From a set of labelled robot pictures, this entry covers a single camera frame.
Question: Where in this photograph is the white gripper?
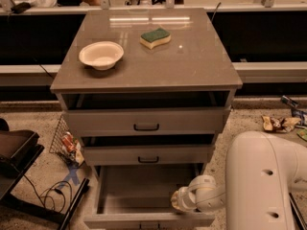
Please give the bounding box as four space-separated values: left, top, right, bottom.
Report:
171 175 216 212

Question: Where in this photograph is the grey drawer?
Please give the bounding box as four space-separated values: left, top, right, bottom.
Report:
83 145 215 166
83 164 215 230
63 107 230 137

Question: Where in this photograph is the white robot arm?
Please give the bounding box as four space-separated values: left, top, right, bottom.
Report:
171 131 307 230

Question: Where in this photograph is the grey drawer cabinet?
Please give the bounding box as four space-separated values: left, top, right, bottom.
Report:
50 7 244 190

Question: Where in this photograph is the blue tape cross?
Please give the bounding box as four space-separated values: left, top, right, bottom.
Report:
64 166 80 185

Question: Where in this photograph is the red soda can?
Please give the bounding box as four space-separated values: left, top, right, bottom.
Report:
61 132 76 153

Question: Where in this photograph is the crumpled snack wrapper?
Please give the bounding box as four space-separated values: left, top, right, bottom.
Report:
262 116 300 133

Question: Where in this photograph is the black stand leg right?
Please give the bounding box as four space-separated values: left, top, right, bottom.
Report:
289 194 307 230

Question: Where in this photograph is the green packet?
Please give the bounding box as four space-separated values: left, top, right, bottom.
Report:
296 129 307 142

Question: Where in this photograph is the blue snack bag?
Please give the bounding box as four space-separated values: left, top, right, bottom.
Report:
280 95 307 127

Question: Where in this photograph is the white paper bowl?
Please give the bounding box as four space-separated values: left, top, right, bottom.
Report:
79 41 124 71

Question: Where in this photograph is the green yellow sponge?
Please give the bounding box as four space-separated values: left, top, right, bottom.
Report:
140 28 171 49

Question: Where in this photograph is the black stand base left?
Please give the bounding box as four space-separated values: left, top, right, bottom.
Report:
0 119 89 230

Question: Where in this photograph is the black device on ledge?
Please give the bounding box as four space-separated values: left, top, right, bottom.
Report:
11 2 31 14

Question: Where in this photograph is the wire mesh basket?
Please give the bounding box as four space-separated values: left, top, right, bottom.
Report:
49 117 84 168

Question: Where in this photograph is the black cable on floor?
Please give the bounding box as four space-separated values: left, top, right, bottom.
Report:
22 173 74 214

